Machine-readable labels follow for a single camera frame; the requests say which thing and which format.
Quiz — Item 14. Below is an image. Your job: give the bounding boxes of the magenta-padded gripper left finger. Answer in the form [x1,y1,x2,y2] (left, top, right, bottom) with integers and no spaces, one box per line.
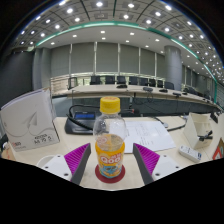
[40,142,92,186]

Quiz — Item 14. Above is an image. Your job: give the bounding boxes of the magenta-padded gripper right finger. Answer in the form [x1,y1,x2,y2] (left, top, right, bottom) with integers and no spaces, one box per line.
[132,142,182,186]

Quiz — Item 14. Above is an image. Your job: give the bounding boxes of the yellow-capped orange drink bottle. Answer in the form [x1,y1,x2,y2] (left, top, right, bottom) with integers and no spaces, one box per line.
[93,96,127,179]

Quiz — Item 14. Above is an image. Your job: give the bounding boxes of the white printed paper sheet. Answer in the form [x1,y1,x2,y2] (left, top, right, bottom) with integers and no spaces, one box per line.
[123,119,177,154]

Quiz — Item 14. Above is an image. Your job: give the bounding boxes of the black conference microphone unit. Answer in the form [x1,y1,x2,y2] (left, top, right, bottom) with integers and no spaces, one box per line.
[64,104,99,135]

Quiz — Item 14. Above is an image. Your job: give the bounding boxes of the flat round red coaster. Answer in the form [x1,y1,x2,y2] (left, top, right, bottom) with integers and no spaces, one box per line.
[94,163,127,184]

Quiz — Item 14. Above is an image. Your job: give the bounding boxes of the small white remote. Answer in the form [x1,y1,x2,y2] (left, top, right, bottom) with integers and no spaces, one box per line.
[178,144,203,164]

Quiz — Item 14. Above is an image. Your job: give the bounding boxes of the white cardboard paper box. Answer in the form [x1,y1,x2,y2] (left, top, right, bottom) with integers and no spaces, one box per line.
[0,87,61,153]

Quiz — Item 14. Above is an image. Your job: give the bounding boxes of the red-framed sign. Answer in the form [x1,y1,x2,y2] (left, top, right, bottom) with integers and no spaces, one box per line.
[212,137,224,161]

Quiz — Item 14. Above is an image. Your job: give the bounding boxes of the row of black chairs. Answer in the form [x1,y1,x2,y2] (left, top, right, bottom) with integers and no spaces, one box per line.
[67,74,176,91]

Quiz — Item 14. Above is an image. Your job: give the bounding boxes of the recessed ceiling lights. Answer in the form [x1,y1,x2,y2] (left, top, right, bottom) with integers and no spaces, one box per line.
[18,0,221,68]

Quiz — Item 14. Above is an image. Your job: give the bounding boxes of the black microphone unit cable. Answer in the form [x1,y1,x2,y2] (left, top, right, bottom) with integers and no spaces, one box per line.
[153,115,187,132]

